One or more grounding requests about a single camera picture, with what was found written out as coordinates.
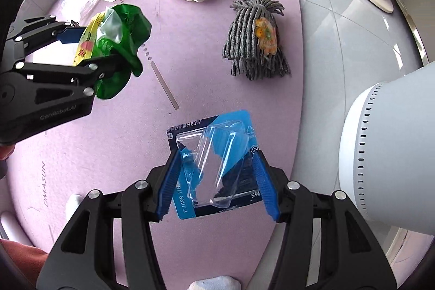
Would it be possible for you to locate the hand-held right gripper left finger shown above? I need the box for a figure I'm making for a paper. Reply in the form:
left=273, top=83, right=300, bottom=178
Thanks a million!
left=48, top=151, right=182, bottom=290

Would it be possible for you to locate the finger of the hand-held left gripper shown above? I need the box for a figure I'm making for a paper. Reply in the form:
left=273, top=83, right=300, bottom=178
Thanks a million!
left=13, top=53, right=136, bottom=98
left=0, top=15, right=85, bottom=64

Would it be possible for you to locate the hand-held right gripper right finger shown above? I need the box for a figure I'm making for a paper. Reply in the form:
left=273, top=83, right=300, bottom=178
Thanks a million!
left=251, top=147, right=398, bottom=290

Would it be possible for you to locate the green snack bag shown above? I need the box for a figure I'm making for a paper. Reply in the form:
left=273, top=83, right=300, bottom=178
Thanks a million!
left=73, top=4, right=152, bottom=100

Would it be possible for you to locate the blue blister pack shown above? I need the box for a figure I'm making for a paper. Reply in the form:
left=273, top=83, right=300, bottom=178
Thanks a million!
left=166, top=110, right=264, bottom=219

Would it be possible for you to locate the white trash can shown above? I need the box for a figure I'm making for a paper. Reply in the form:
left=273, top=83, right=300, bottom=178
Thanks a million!
left=340, top=61, right=435, bottom=236

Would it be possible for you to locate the person's left hand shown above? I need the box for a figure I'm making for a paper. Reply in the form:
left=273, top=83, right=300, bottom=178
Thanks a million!
left=0, top=145, right=16, bottom=161

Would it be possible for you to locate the white rounded object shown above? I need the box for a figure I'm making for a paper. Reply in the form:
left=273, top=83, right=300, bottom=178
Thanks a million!
left=66, top=195, right=85, bottom=219

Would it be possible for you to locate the purple mat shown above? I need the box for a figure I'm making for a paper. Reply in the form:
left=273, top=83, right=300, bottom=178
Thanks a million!
left=7, top=0, right=303, bottom=290

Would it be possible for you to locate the person's white sock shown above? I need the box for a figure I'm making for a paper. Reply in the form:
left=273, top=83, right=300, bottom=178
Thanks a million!
left=185, top=278, right=245, bottom=290

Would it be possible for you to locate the grey mop head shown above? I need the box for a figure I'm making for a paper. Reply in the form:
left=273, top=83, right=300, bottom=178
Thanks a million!
left=222, top=0, right=292, bottom=82

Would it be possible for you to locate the person's red trouser leg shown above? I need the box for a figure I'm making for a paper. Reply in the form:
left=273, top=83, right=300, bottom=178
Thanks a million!
left=0, top=239, right=50, bottom=290

